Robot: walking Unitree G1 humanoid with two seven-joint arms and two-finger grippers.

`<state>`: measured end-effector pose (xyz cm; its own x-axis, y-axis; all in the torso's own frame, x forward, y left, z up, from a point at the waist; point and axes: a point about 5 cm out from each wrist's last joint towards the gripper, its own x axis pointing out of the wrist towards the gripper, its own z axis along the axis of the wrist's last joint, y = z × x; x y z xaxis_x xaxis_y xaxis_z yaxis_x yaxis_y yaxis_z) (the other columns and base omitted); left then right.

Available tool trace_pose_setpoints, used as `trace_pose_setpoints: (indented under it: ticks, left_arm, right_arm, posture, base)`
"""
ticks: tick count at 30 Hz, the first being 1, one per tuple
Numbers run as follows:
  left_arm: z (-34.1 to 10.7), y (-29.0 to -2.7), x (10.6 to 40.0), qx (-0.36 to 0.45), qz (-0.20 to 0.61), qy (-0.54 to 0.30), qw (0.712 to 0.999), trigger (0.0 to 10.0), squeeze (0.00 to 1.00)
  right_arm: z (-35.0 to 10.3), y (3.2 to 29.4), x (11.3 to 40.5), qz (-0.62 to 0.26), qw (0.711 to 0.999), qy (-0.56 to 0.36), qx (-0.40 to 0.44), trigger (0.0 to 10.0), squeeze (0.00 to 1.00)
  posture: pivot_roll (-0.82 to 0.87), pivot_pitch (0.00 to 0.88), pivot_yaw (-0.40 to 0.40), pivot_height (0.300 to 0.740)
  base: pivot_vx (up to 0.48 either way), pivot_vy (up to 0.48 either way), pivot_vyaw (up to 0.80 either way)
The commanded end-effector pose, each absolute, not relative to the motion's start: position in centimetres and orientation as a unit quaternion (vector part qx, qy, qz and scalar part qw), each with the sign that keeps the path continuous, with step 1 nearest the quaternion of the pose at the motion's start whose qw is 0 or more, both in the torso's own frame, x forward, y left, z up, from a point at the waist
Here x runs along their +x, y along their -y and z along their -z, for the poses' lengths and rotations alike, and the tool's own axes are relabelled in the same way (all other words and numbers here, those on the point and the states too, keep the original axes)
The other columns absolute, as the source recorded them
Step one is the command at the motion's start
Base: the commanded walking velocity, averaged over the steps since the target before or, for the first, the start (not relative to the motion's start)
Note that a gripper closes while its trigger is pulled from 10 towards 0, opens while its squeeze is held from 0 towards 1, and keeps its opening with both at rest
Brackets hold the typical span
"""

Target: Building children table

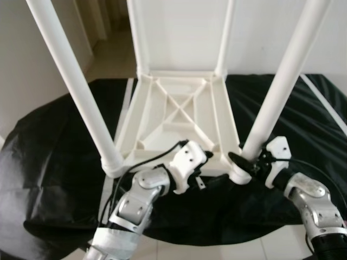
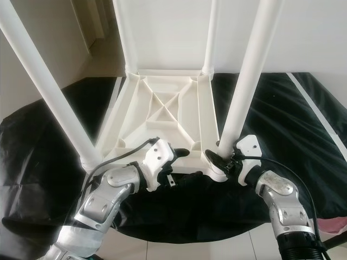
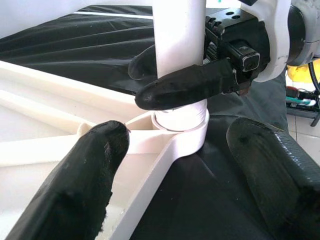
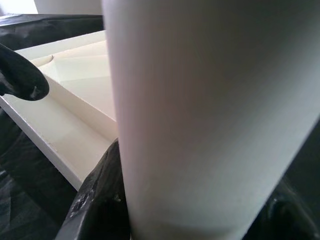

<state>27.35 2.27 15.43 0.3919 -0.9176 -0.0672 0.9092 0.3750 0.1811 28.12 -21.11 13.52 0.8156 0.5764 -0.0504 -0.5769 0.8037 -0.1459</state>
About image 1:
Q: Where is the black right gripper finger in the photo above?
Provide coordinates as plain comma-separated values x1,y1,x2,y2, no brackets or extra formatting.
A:
228,151,254,176

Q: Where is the white plastic table top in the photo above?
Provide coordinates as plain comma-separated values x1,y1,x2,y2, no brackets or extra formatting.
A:
103,69,256,185

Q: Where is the black cloth table cover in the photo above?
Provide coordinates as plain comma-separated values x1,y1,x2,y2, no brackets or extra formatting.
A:
0,73,347,256

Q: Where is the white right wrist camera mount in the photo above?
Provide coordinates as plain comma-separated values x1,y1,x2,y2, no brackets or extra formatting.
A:
263,136,293,188

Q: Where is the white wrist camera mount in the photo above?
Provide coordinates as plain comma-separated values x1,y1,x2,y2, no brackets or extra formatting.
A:
263,136,293,188
168,141,208,195

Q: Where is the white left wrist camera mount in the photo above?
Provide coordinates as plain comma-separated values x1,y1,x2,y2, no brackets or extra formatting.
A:
168,141,208,195

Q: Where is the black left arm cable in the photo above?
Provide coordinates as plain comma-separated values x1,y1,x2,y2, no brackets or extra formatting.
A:
100,139,190,224

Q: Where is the beige door frame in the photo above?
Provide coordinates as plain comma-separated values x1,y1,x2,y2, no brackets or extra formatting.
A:
76,0,134,50

